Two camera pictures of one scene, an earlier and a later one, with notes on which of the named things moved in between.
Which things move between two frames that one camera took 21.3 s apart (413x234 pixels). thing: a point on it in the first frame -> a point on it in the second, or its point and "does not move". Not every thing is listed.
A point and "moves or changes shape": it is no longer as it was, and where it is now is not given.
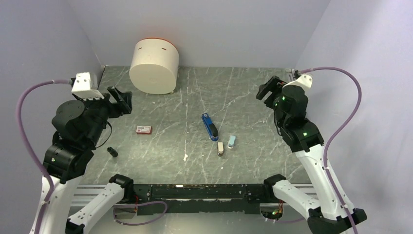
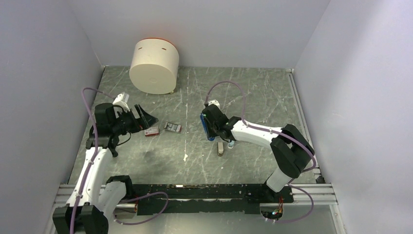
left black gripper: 124,99 -> 150,120
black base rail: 185,198 does not move
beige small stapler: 220,149 does not move
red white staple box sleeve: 144,129 moves or changes shape
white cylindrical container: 155,65 does not move
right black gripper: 274,85 -> 212,133
